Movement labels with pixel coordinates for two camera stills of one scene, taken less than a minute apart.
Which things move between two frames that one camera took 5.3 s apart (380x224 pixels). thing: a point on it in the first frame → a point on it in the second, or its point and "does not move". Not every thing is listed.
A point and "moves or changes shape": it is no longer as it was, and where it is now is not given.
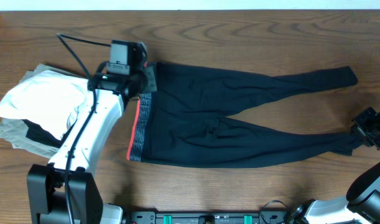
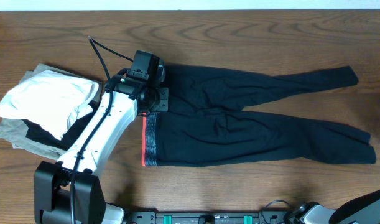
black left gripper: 150,78 → 162,99
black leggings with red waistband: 189,120 moves or changes shape
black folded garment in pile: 37,133 does not move
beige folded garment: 15,131 does not move
